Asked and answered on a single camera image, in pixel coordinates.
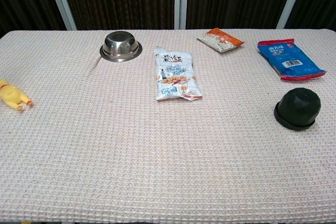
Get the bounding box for black round object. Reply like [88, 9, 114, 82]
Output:
[273, 87, 322, 131]

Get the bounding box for white peanut snack bag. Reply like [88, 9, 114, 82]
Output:
[153, 46, 203, 102]

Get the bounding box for beige waffle-weave tablecloth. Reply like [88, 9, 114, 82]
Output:
[0, 28, 336, 224]

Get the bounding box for stainless steel bowl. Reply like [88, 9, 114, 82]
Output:
[99, 30, 143, 63]

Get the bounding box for orange and white snack packet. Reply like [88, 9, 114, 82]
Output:
[196, 27, 245, 53]

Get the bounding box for blue snack bag red trim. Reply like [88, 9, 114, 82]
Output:
[257, 38, 327, 82]

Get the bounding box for yellow rubber chicken toy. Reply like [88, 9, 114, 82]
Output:
[0, 79, 34, 112]

